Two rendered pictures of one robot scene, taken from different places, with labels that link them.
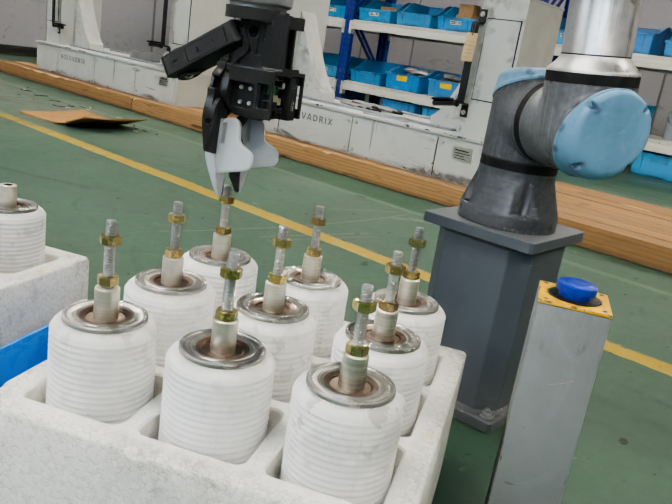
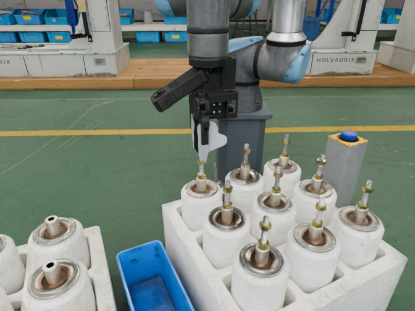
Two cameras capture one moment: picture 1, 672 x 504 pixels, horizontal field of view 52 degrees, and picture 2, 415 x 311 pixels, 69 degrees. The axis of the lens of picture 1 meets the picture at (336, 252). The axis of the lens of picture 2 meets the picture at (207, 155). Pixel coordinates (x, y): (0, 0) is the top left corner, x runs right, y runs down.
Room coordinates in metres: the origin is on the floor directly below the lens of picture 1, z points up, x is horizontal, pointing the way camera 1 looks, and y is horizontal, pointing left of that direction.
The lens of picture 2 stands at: (0.37, 0.51, 0.64)
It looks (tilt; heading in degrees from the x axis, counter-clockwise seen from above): 28 degrees down; 319
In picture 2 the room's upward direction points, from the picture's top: straight up
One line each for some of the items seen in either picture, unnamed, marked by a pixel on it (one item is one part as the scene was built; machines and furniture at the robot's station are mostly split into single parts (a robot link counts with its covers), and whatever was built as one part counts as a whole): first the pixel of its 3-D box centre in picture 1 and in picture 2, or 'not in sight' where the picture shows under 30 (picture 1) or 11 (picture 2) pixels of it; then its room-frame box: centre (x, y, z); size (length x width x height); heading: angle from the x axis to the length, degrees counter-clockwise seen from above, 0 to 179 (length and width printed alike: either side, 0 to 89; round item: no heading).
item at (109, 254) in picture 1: (109, 261); (264, 235); (0.59, 0.20, 0.31); 0.01 x 0.01 x 0.08
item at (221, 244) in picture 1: (221, 246); (201, 184); (0.81, 0.14, 0.26); 0.02 x 0.02 x 0.03
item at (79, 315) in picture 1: (105, 316); (261, 259); (0.59, 0.20, 0.25); 0.08 x 0.08 x 0.01
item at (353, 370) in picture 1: (353, 371); (360, 213); (0.53, -0.03, 0.26); 0.02 x 0.02 x 0.03
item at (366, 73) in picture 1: (381, 73); not in sight; (6.68, -0.16, 0.36); 0.50 x 0.38 x 0.21; 141
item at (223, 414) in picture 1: (212, 440); (306, 271); (0.56, 0.08, 0.16); 0.10 x 0.10 x 0.18
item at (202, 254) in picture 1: (220, 256); (201, 188); (0.81, 0.14, 0.25); 0.08 x 0.08 x 0.01
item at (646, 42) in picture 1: (637, 40); not in sight; (5.26, -1.89, 0.90); 0.50 x 0.38 x 0.21; 141
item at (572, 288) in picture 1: (575, 291); (348, 136); (0.67, -0.24, 0.32); 0.04 x 0.04 x 0.02
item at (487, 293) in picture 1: (485, 310); (239, 144); (1.07, -0.25, 0.15); 0.19 x 0.19 x 0.30; 51
